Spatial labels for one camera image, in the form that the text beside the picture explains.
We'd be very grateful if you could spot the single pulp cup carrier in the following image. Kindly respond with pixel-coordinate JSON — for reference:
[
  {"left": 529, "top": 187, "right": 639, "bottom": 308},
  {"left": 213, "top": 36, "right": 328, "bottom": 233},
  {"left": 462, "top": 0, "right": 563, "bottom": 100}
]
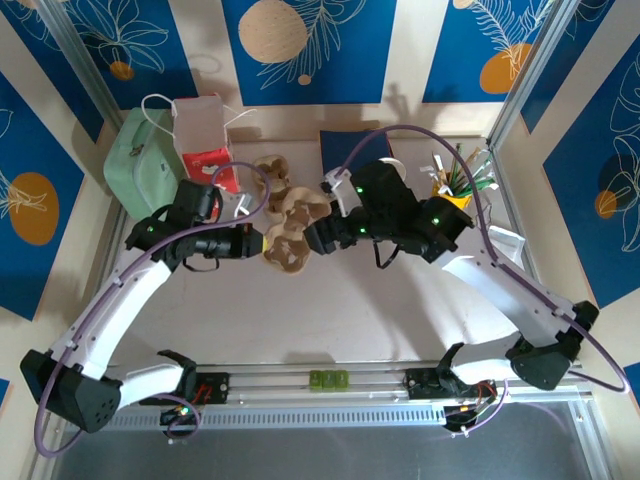
[{"left": 262, "top": 185, "right": 333, "bottom": 275}]

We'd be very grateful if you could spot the red and white paper bag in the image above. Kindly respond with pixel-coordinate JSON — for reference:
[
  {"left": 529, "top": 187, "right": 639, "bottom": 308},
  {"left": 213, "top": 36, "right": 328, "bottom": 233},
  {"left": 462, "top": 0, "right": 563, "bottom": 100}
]
[{"left": 141, "top": 93, "right": 259, "bottom": 217}]

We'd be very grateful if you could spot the wooden stirrer in white wrapper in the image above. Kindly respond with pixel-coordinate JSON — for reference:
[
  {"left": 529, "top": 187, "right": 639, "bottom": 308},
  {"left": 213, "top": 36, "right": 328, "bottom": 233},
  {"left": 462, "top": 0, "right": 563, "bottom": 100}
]
[
  {"left": 419, "top": 166, "right": 446, "bottom": 194},
  {"left": 430, "top": 152, "right": 450, "bottom": 189}
]

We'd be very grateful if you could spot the mint green carry case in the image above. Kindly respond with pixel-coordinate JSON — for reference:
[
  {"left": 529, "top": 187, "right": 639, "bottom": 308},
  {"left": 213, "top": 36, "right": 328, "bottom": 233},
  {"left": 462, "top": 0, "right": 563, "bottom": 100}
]
[{"left": 103, "top": 107, "right": 184, "bottom": 223}]

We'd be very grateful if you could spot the green paper straw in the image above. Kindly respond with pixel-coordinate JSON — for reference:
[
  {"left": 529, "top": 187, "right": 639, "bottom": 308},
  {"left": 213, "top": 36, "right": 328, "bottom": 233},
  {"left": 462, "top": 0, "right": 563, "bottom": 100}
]
[
  {"left": 459, "top": 179, "right": 500, "bottom": 197},
  {"left": 451, "top": 143, "right": 464, "bottom": 194}
]

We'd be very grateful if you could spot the colourful paper napkin stack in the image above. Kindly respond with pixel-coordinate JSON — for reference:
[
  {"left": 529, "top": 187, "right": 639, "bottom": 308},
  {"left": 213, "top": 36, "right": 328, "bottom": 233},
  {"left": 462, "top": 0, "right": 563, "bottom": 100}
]
[{"left": 318, "top": 128, "right": 394, "bottom": 177}]

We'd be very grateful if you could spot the grey metal sheet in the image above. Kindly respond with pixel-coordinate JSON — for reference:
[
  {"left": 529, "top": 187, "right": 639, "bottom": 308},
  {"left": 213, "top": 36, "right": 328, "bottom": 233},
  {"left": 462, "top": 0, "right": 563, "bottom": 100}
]
[{"left": 49, "top": 428, "right": 609, "bottom": 480}]

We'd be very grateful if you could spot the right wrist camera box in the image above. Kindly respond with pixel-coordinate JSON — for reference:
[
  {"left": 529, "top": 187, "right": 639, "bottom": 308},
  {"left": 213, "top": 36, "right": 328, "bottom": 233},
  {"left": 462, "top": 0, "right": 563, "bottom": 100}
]
[{"left": 319, "top": 168, "right": 360, "bottom": 207}]

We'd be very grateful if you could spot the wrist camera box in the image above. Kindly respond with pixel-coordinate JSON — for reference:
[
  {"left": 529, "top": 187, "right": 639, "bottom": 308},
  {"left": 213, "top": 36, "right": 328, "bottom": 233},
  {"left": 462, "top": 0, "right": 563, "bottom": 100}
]
[
  {"left": 230, "top": 191, "right": 255, "bottom": 220},
  {"left": 319, "top": 168, "right": 360, "bottom": 207}
]

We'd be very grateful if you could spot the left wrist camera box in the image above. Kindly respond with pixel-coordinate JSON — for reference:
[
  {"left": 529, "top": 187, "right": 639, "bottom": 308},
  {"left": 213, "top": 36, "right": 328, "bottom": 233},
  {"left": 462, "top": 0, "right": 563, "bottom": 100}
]
[{"left": 230, "top": 191, "right": 255, "bottom": 220}]

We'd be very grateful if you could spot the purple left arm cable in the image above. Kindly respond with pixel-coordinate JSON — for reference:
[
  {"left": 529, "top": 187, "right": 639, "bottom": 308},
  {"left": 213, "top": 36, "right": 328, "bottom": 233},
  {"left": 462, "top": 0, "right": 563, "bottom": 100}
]
[{"left": 33, "top": 162, "right": 274, "bottom": 459}]

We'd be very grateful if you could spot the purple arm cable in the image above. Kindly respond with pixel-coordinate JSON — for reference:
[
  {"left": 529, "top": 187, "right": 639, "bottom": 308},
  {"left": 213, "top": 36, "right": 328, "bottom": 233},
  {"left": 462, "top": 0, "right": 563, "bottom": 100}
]
[
  {"left": 342, "top": 124, "right": 631, "bottom": 437},
  {"left": 33, "top": 162, "right": 274, "bottom": 459}
]

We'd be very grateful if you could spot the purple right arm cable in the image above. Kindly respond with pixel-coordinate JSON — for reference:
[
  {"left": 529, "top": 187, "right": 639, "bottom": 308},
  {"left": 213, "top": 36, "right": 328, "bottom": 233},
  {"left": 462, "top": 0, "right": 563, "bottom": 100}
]
[{"left": 342, "top": 124, "right": 631, "bottom": 437}]

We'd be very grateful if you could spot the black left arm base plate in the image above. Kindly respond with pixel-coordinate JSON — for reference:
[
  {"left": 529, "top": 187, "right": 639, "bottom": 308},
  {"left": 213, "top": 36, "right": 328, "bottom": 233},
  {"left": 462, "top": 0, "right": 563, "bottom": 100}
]
[{"left": 138, "top": 372, "right": 232, "bottom": 407}]

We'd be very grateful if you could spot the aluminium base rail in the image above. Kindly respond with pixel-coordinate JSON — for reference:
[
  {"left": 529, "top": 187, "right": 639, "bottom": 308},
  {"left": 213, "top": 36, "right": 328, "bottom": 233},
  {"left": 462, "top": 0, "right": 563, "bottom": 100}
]
[{"left": 42, "top": 358, "right": 594, "bottom": 416}]

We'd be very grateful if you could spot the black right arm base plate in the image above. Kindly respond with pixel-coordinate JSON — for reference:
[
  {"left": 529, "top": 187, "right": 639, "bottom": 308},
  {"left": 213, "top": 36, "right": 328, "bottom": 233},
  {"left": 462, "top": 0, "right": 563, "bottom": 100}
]
[{"left": 403, "top": 368, "right": 501, "bottom": 402}]

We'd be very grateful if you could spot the slotted grey cable duct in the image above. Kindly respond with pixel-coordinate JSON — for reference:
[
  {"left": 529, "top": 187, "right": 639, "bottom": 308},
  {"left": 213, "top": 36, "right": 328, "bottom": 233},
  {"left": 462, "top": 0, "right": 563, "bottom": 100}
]
[{"left": 62, "top": 405, "right": 451, "bottom": 432}]

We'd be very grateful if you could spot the aluminium frame post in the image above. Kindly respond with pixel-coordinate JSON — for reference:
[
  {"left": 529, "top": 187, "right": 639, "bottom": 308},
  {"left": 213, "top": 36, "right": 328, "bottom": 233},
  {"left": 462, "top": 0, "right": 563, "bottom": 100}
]
[
  {"left": 487, "top": 0, "right": 577, "bottom": 151},
  {"left": 37, "top": 0, "right": 126, "bottom": 132}
]

